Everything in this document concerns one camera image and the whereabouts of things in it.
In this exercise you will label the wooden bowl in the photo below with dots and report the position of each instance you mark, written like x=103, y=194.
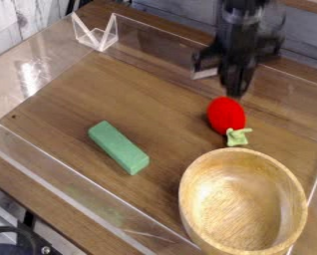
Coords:
x=242, y=203

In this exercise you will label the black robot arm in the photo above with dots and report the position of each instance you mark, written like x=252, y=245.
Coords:
x=242, y=12

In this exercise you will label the red plush strawberry toy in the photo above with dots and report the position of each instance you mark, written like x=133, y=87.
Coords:
x=227, y=120

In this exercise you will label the clear acrylic table enclosure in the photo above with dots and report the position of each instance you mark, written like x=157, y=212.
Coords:
x=135, y=86

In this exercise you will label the black clamp mount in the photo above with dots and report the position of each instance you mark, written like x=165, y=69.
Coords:
x=43, y=245

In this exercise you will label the green rectangular block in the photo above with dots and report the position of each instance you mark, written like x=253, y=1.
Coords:
x=119, y=147

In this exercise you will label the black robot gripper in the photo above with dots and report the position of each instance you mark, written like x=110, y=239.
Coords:
x=240, y=46

